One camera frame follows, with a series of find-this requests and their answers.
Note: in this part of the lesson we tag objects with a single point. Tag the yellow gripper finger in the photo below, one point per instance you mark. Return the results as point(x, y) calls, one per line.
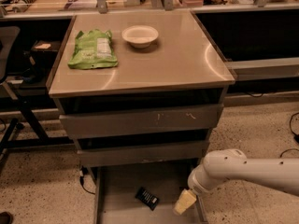
point(185, 200)

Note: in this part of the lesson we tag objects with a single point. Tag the dark blue snack bar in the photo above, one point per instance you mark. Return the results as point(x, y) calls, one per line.
point(150, 200)

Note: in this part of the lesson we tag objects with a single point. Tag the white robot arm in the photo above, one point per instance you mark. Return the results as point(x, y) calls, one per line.
point(220, 166)

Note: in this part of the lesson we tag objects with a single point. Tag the middle grey drawer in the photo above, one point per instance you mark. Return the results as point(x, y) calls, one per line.
point(143, 154)

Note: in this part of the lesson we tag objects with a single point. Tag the bottom open grey drawer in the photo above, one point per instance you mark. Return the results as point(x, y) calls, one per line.
point(116, 187)

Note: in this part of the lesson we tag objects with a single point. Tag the grey drawer cabinet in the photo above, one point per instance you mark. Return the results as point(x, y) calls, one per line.
point(180, 68)

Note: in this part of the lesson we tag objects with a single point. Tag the top grey drawer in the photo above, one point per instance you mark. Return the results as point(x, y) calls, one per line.
point(140, 121)

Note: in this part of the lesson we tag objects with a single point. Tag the white bowl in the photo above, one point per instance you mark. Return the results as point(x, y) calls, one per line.
point(140, 36)

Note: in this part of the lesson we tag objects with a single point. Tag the green snack bag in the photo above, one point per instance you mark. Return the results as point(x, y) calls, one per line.
point(93, 50)

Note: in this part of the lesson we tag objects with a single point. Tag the dark shoe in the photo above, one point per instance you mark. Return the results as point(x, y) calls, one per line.
point(6, 218)

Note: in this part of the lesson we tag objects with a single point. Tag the black coiled tool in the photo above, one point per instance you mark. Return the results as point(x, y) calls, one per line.
point(22, 5)

